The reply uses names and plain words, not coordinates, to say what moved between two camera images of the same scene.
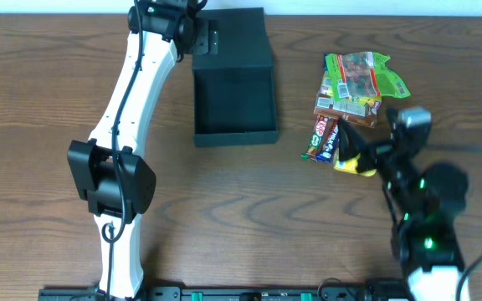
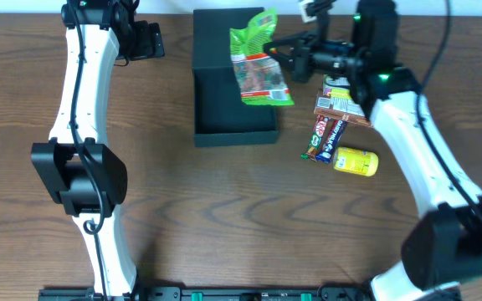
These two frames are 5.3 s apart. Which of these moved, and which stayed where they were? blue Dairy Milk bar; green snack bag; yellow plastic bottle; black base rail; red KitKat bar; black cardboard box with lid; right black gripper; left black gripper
Moved: right black gripper; green snack bag; left black gripper
Stayed: red KitKat bar; black cardboard box with lid; yellow plastic bottle; black base rail; blue Dairy Milk bar
